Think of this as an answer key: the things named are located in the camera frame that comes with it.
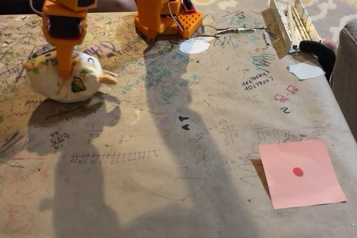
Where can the small red round object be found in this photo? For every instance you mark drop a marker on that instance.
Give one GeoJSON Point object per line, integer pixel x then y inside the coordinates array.
{"type": "Point", "coordinates": [298, 171]}

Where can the black curved clamp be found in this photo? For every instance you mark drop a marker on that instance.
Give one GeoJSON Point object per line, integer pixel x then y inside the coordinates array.
{"type": "Point", "coordinates": [325, 54]}

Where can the white corn plush toy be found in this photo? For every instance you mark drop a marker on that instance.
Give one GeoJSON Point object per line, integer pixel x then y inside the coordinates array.
{"type": "Point", "coordinates": [83, 87]}

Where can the pink sticky note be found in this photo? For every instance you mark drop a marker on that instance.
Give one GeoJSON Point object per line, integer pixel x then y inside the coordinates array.
{"type": "Point", "coordinates": [306, 190]}

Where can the torn dark paper flap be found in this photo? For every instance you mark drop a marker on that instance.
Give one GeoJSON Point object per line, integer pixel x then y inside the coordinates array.
{"type": "Point", "coordinates": [42, 49]}

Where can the brown scribbled paper table cover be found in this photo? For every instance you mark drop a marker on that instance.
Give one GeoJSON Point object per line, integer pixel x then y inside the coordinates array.
{"type": "Point", "coordinates": [167, 193]}

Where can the grey fabric couch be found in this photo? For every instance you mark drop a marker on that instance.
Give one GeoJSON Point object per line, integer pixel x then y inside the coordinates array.
{"type": "Point", "coordinates": [347, 82]}

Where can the white paper scrap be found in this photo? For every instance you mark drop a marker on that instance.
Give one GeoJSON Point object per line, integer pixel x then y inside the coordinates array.
{"type": "Point", "coordinates": [306, 70]}

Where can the person's bare foot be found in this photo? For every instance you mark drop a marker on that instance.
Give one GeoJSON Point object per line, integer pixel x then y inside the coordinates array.
{"type": "Point", "coordinates": [329, 43]}

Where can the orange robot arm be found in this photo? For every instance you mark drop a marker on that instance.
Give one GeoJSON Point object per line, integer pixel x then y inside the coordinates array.
{"type": "Point", "coordinates": [150, 4]}

